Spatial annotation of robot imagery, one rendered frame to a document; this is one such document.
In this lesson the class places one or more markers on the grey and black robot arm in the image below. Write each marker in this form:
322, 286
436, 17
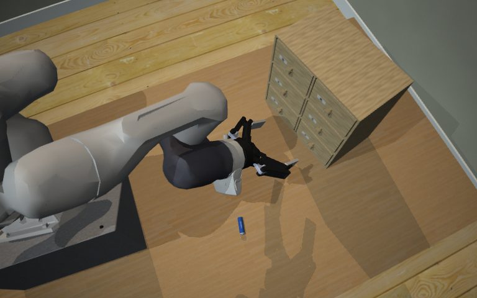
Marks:
49, 182

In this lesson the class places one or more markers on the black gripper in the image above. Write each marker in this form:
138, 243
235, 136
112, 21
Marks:
265, 166

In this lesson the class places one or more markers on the small wooden chest of drawers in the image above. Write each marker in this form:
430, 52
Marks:
356, 72

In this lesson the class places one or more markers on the light wooden drawer front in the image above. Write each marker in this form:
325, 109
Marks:
292, 68
282, 108
313, 143
322, 128
287, 90
332, 109

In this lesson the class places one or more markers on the blue aa battery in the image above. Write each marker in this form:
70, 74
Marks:
240, 225

